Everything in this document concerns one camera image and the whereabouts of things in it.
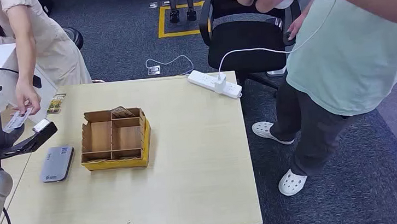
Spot person's hand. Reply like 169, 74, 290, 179
285, 8, 314, 41
13, 78, 43, 117

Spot black robot legs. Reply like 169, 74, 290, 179
167, 0, 199, 24

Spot white clog shoe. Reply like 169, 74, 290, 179
250, 118, 296, 149
277, 167, 310, 197

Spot yellow floor tape square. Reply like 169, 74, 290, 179
154, 0, 212, 39

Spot white ID card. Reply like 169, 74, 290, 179
1, 107, 36, 133

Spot white charger plug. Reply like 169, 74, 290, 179
213, 72, 229, 95

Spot black office chair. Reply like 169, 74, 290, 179
196, 0, 309, 98

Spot white power strip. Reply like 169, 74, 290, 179
186, 65, 243, 104

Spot black round stool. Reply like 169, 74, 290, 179
62, 25, 85, 52

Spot autumn print hotel key card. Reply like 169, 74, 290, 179
44, 93, 68, 115
110, 104, 137, 120

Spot person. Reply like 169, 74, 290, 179
206, 0, 397, 203
0, 0, 95, 119

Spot white floor cable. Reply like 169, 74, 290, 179
144, 53, 195, 80

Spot white charging cable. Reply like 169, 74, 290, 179
210, 0, 346, 81

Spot wooden compartment box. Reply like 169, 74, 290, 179
76, 105, 155, 173

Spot grey card reader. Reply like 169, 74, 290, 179
37, 144, 78, 184

